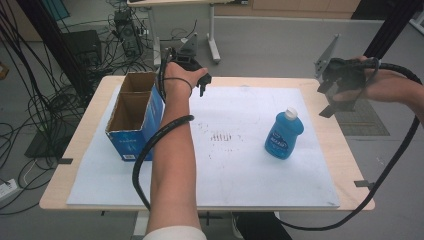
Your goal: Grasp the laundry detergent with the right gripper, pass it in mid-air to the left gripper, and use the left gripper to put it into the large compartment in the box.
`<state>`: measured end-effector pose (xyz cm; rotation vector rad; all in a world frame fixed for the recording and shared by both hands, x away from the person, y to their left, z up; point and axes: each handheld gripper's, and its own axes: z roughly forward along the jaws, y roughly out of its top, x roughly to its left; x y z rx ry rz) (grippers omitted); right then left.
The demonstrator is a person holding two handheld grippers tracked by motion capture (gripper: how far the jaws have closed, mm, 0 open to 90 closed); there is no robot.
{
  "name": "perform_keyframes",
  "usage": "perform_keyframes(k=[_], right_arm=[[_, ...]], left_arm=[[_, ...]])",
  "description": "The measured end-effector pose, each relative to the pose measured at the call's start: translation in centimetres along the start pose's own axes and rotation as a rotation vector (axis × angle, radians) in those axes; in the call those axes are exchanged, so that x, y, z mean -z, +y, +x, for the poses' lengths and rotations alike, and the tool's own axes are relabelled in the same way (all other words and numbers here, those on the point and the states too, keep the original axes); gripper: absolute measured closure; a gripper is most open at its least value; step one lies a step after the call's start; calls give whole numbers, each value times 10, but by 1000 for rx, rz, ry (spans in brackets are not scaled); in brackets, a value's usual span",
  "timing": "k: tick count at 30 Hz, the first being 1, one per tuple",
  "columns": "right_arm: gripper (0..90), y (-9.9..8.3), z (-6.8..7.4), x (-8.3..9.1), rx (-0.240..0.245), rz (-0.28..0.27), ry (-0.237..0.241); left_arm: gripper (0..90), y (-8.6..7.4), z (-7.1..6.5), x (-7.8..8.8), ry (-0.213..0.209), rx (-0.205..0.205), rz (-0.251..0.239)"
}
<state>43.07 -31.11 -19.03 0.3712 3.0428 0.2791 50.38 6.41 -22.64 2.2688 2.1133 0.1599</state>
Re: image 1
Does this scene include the black metal stand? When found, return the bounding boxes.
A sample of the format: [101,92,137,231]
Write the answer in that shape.
[15,0,96,101]
[363,0,424,60]

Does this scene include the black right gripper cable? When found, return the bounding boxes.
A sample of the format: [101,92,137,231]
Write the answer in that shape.
[279,59,424,232]

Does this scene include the person's dark trouser leg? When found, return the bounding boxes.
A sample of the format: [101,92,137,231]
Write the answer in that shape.
[231,211,294,240]

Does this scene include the person's white left sleeve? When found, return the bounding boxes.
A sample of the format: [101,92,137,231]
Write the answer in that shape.
[142,225,208,240]

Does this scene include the tangle of black floor cables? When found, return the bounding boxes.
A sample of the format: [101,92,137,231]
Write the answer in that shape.
[0,0,201,216]

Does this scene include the white table mat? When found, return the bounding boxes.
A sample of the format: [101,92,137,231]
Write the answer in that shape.
[66,85,341,209]

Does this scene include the black computer case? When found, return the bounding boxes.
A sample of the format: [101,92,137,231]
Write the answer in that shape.
[61,29,103,68]

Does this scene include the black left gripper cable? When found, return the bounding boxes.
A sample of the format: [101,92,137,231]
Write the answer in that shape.
[131,114,195,212]

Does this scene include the light wooden table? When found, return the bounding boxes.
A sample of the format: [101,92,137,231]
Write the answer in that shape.
[38,75,376,240]

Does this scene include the white background desk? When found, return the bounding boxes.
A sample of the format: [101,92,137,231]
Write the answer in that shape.
[126,0,250,66]

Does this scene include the person's left hand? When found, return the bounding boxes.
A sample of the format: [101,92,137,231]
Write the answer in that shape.
[162,61,208,99]

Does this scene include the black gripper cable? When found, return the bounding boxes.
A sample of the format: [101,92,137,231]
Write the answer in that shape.
[279,59,424,232]
[131,114,195,212]

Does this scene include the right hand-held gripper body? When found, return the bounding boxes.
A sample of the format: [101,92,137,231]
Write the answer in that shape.
[314,33,368,112]

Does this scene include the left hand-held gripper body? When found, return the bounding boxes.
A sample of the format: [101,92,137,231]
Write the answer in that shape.
[165,33,213,88]

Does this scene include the white power strip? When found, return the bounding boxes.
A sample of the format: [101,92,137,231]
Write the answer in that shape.
[0,178,20,202]

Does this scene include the blue cardboard box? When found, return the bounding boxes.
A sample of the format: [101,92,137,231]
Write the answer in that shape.
[105,71,165,163]

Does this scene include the blue bottle with white cap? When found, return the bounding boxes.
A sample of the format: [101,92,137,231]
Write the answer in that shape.
[264,106,305,161]

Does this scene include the person's right hand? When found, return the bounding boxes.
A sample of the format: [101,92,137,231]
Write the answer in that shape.
[332,54,407,103]

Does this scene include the black device on floor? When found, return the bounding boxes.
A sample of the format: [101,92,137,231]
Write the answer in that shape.
[112,9,144,58]

